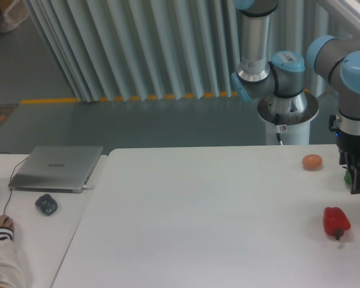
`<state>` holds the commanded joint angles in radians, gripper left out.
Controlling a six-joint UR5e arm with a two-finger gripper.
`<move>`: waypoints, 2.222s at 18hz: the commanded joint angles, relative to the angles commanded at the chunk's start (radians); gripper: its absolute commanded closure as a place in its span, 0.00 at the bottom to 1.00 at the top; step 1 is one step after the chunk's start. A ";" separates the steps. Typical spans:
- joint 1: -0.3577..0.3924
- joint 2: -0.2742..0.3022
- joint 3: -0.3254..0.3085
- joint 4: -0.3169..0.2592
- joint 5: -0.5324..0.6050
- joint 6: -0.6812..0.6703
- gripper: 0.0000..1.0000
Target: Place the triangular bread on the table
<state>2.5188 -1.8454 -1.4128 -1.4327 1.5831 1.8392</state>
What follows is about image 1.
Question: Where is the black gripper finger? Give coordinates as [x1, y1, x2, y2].
[346, 154, 360, 194]

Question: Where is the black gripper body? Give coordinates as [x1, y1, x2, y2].
[335, 131, 360, 164]

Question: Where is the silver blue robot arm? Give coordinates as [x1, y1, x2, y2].
[232, 1, 360, 194]

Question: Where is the cream striped sleeve forearm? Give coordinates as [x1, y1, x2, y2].
[0, 227, 28, 287]

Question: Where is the person's hand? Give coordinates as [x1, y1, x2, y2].
[0, 214, 14, 232]

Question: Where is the green vegetable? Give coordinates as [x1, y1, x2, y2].
[344, 170, 352, 186]

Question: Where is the brown egg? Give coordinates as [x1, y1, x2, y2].
[301, 154, 323, 170]

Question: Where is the red bell pepper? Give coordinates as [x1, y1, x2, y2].
[323, 207, 351, 241]

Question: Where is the silver closed laptop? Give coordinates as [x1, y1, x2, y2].
[8, 146, 103, 193]

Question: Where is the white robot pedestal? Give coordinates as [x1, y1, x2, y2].
[257, 91, 319, 145]

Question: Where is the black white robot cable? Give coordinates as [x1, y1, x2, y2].
[274, 112, 284, 146]

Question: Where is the black mouse cable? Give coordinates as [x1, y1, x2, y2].
[0, 152, 32, 217]

